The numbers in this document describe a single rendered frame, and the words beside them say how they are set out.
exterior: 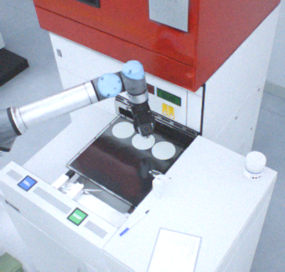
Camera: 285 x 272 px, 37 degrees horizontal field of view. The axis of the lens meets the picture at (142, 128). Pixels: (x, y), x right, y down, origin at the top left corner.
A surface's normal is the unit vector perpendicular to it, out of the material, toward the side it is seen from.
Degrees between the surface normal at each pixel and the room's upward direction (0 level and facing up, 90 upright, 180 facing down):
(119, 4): 90
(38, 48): 0
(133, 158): 0
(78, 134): 0
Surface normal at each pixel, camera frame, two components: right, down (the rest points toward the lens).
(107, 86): 0.12, 0.09
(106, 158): -0.05, -0.69
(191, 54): -0.59, 0.61
